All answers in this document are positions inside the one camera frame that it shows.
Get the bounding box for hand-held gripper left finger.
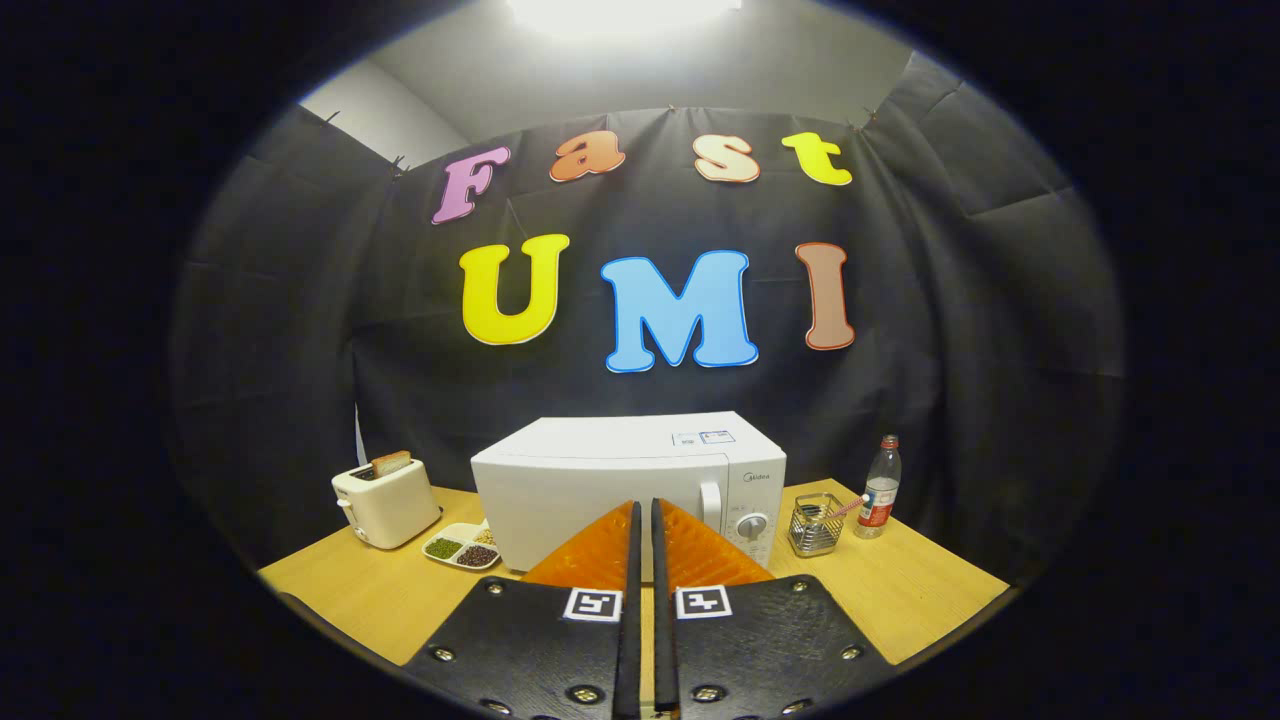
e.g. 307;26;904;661
400;500;643;720

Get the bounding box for clear bottle with red label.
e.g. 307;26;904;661
855;434;902;540

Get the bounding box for white divided bean tray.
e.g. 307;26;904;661
421;520;501;572

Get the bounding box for black backdrop cloth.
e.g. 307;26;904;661
170;50;1126;581

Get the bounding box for white microwave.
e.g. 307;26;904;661
470;411;788;584

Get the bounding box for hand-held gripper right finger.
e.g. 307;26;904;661
652;498;896;720

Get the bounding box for cream toaster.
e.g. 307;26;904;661
331;458;443;550

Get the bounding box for metal wire basket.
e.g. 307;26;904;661
788;492;847;558

